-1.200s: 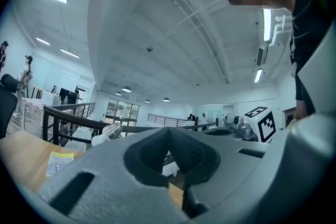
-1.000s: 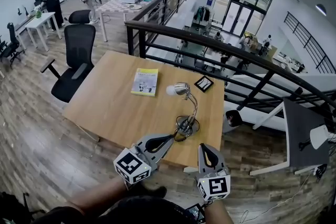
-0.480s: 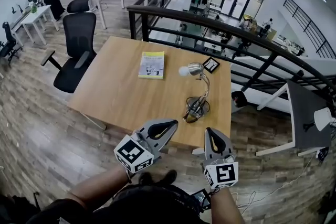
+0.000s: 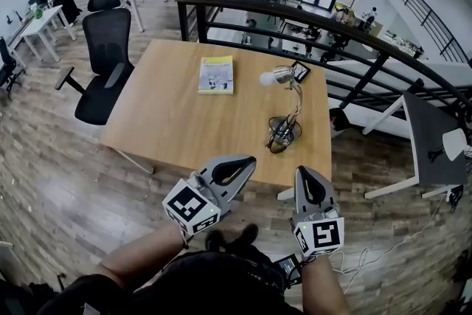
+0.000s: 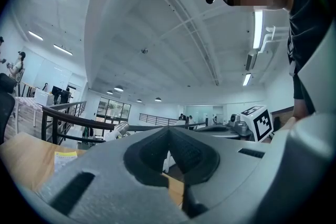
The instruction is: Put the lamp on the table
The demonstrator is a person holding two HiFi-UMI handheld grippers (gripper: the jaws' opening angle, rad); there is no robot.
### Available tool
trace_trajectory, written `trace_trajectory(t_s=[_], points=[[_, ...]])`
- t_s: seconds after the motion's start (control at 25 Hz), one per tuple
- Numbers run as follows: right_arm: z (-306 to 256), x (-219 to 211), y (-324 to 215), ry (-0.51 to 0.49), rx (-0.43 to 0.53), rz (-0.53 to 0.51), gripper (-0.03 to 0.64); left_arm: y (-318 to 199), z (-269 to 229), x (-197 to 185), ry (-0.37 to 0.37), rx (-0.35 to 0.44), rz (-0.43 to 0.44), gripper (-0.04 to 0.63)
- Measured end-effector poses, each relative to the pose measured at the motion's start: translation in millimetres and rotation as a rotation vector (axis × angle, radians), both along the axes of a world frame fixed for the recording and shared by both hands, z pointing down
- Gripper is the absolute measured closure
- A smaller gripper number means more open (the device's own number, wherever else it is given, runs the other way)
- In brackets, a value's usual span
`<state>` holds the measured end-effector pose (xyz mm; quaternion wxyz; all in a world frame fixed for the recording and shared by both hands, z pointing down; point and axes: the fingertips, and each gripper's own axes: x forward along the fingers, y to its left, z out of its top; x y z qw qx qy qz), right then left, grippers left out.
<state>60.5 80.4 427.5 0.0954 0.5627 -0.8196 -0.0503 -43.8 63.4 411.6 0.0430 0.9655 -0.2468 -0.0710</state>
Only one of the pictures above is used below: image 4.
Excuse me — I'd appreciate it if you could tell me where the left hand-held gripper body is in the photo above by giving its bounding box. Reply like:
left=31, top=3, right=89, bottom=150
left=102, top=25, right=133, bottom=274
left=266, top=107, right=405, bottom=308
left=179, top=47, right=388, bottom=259
left=162, top=169, right=233, bottom=236

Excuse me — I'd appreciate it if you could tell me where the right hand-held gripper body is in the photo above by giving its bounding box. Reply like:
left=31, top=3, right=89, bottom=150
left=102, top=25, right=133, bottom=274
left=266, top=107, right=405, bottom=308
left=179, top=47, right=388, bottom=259
left=291, top=206, right=346, bottom=260

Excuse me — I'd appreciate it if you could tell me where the silver desk lamp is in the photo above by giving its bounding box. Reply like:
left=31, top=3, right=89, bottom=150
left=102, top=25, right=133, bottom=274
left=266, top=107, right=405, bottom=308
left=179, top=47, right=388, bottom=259
left=259, top=65, right=308, bottom=155

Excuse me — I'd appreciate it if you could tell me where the person's right forearm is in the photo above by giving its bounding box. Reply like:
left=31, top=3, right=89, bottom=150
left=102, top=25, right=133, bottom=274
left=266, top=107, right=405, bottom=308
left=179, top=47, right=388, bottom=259
left=300, top=253, right=351, bottom=315

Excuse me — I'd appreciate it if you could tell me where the person's left forearm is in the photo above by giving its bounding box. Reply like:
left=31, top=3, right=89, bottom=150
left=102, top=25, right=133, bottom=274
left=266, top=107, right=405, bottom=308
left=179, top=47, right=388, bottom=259
left=94, top=223, right=187, bottom=291

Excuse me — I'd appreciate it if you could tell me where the person's black shoe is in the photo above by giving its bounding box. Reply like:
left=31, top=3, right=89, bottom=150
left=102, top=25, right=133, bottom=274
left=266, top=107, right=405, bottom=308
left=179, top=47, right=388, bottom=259
left=204, top=228, right=226, bottom=252
left=235, top=223, right=260, bottom=247

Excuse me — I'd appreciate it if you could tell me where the black waist device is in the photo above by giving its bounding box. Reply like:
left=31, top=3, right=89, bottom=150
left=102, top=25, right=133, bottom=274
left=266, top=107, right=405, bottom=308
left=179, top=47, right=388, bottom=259
left=272, top=253, right=304, bottom=285

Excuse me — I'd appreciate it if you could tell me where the yellow book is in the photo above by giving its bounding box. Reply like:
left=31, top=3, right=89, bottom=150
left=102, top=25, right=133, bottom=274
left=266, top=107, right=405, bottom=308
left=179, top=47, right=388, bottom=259
left=197, top=55, right=235, bottom=96

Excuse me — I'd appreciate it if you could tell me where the grey side table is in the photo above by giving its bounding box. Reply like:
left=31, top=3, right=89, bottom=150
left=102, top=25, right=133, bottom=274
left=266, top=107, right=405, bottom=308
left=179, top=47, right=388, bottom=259
left=363, top=91, right=470, bottom=201

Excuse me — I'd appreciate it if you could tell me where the dark metal railing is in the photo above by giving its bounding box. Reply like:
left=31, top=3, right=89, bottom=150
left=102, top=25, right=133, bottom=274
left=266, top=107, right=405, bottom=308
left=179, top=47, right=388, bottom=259
left=174, top=0, right=472, bottom=122

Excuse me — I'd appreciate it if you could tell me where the black balcony railing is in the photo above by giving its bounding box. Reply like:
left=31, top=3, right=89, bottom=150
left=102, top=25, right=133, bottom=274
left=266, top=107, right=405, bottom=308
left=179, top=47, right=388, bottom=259
left=389, top=0, right=471, bottom=64

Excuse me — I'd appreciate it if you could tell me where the white table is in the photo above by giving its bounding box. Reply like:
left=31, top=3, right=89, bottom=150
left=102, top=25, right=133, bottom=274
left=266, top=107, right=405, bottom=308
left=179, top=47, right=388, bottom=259
left=19, top=4, right=77, bottom=64

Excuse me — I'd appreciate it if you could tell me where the white floor cable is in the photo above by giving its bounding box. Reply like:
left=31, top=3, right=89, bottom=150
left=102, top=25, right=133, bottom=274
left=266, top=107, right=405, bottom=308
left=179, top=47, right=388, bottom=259
left=331, top=195, right=444, bottom=293

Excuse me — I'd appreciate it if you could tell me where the black picture frame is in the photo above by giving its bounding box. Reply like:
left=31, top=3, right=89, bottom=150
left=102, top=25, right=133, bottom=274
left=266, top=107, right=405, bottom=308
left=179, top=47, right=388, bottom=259
left=289, top=60, right=312, bottom=85

